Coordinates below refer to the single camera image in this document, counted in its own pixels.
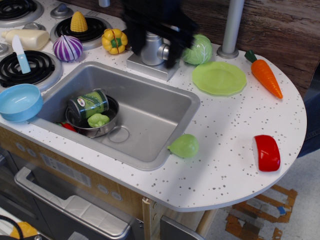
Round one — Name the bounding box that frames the green toy pear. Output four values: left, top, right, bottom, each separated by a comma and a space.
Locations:
167, 134, 200, 158

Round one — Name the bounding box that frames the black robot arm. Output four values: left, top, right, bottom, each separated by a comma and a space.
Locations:
121, 0, 198, 68

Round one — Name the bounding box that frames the blue plastic bowl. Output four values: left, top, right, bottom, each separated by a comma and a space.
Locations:
0, 83, 43, 122

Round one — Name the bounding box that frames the grey metal sink basin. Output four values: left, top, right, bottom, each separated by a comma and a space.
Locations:
31, 61, 200, 171

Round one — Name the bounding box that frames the light green toy broccoli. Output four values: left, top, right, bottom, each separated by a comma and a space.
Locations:
87, 113, 110, 128

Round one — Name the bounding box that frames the silver toy faucet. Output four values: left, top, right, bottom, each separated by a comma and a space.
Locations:
126, 31, 180, 81

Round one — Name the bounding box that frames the green plastic plate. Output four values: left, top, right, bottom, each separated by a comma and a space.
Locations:
192, 61, 247, 96

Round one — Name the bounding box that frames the green toy cabbage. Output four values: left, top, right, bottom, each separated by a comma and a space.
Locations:
182, 33, 213, 65

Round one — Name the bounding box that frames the small steel pot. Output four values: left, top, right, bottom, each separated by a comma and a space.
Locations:
65, 95, 120, 138

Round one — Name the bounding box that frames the green toy tin can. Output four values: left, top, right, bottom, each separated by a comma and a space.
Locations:
67, 88, 109, 122

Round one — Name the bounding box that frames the yellow toy bell pepper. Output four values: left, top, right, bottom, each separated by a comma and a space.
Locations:
101, 28, 128, 55

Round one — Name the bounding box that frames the red toy pepper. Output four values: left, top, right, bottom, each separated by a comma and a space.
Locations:
56, 122, 77, 132

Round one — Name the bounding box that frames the back right black burner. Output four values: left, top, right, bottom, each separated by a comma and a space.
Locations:
50, 16, 111, 51

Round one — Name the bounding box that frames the black burner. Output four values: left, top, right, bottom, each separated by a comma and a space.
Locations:
0, 0, 44, 28
50, 16, 111, 51
0, 50, 63, 92

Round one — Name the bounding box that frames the red toy apple slice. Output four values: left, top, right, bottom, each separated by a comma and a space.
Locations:
252, 134, 281, 172

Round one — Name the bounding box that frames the orange toy carrot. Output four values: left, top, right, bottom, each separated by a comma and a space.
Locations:
244, 50, 283, 99

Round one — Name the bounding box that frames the purple toy onion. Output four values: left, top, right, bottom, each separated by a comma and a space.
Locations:
53, 35, 83, 62

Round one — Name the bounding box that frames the yellow toy corn cob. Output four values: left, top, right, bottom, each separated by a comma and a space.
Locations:
70, 11, 88, 33

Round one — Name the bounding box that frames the grey metal pole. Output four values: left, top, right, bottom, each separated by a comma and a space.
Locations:
217, 0, 245, 59

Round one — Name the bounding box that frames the front left black burner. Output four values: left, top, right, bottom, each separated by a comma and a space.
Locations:
0, 50, 63, 92

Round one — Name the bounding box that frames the grey stove knob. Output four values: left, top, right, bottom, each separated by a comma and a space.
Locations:
0, 43, 12, 58
50, 3, 74, 19
23, 22, 46, 31

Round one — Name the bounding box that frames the cream toy bottle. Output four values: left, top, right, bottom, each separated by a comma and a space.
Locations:
1, 29, 50, 51

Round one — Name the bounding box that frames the grey stove knob middle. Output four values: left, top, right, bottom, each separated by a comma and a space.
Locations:
23, 22, 46, 31

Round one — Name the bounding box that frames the white blue toy knife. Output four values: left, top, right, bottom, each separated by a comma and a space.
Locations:
12, 35, 31, 74

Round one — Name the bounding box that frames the grey stove knob left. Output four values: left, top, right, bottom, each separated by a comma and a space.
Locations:
0, 43, 12, 58

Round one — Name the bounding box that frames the yellow toy on floor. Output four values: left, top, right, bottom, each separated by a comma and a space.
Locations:
9, 221, 38, 239

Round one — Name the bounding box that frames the back left black burner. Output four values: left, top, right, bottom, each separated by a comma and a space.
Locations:
0, 0, 44, 28

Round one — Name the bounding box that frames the silver oven door handle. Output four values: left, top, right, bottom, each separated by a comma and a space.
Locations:
14, 167, 134, 240

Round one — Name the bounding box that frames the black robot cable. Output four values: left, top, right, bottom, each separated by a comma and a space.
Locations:
0, 214, 26, 240

